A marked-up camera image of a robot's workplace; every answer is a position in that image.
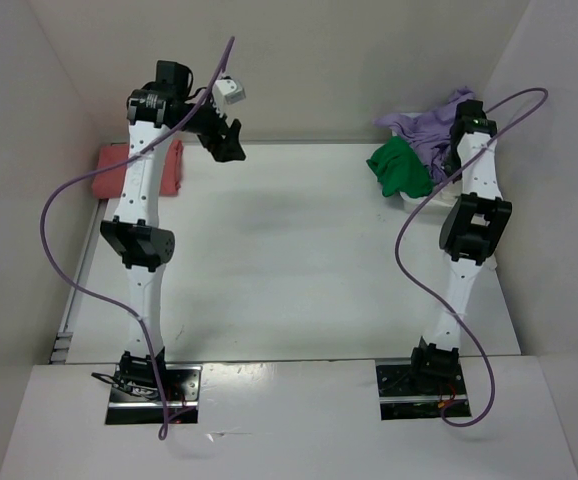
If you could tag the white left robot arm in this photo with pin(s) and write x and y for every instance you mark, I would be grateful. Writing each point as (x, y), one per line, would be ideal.
(154, 112)

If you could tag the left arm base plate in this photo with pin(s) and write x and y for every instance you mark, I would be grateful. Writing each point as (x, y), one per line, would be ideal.
(134, 404)

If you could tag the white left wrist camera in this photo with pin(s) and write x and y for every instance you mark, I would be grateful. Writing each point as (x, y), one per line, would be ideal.
(227, 91)

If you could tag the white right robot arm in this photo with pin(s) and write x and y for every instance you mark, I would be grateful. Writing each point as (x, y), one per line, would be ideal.
(468, 237)

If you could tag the green t shirt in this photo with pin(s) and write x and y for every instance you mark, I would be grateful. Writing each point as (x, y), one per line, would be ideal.
(398, 169)

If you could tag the purple t shirt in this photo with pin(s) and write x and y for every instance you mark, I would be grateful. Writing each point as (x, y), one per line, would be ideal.
(428, 133)

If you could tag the red t shirt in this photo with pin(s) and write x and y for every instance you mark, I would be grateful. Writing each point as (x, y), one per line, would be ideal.
(109, 185)

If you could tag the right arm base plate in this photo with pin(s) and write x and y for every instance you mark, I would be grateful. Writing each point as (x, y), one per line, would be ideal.
(402, 398)

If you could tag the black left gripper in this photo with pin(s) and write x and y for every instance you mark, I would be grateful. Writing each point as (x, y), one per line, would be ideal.
(230, 148)

